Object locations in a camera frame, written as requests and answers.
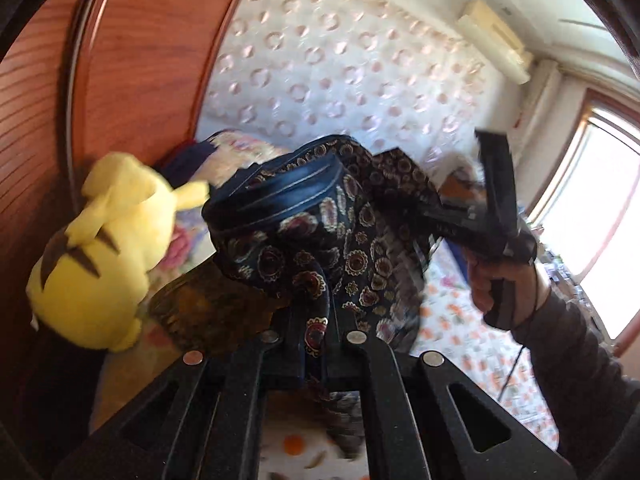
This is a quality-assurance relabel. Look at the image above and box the navy patterned silk shirt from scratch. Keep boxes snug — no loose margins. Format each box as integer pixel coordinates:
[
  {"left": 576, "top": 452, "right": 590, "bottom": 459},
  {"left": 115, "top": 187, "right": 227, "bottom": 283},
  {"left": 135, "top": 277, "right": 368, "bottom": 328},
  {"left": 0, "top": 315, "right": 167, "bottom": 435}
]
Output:
[{"left": 203, "top": 136, "right": 435, "bottom": 460}]

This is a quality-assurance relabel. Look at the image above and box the orange-print white bedsheet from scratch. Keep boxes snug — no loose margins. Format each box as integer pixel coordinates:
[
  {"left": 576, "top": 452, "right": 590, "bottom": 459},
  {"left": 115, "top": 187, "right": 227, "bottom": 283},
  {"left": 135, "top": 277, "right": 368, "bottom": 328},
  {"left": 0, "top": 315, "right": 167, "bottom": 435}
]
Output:
[{"left": 89, "top": 159, "right": 561, "bottom": 480}]

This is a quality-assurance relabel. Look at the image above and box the grey sleeve right forearm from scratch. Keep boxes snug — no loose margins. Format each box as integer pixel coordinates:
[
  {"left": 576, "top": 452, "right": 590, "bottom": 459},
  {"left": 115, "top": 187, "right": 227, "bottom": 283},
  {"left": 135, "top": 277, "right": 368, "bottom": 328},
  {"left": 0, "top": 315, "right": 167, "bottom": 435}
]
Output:
[{"left": 512, "top": 292, "right": 640, "bottom": 479}]

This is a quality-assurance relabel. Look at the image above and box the gold patterned pillow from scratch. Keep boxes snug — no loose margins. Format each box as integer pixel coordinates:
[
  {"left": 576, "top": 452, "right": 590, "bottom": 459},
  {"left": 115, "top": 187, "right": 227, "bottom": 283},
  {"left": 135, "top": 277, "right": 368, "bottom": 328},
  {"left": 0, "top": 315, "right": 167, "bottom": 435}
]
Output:
[{"left": 149, "top": 258, "right": 288, "bottom": 356}]

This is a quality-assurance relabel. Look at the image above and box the person's right hand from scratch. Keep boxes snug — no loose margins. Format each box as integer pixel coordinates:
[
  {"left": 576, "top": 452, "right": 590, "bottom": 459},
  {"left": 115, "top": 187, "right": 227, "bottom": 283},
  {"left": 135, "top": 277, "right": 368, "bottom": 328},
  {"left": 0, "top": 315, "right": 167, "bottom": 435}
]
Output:
[{"left": 463, "top": 249, "right": 551, "bottom": 330}]

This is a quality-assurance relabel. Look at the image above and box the floral quilt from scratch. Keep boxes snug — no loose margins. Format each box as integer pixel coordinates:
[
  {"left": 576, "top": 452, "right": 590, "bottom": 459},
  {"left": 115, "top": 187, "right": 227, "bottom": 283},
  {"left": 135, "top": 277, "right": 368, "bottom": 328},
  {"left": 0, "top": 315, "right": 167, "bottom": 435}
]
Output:
[{"left": 150, "top": 130, "right": 288, "bottom": 285}]

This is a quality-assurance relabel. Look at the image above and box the white air conditioner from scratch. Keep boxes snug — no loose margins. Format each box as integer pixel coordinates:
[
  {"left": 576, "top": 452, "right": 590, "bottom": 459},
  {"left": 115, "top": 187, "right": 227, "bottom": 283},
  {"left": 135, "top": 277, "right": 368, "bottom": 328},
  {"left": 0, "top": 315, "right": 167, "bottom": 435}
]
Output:
[{"left": 457, "top": 0, "right": 534, "bottom": 86}]

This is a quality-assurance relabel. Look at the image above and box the window with wooden frame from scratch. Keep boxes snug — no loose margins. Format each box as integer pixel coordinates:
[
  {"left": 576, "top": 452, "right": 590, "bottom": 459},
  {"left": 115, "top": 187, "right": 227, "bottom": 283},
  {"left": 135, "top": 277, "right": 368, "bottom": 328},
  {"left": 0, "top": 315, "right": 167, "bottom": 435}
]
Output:
[{"left": 529, "top": 89, "right": 639, "bottom": 356}]

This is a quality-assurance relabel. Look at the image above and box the yellow pikachu plush toy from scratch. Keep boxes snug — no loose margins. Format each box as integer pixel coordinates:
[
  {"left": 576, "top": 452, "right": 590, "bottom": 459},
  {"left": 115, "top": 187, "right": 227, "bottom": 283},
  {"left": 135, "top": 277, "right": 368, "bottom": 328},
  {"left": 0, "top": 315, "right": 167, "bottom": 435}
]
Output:
[{"left": 26, "top": 152, "right": 209, "bottom": 352}]

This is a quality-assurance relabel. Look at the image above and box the white circle-pattern curtain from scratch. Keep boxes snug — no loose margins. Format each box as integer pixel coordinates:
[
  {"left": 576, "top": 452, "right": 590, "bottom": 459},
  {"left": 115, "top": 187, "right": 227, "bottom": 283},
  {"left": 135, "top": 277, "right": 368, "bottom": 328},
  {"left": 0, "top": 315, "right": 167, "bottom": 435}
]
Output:
[{"left": 196, "top": 0, "right": 504, "bottom": 162}]

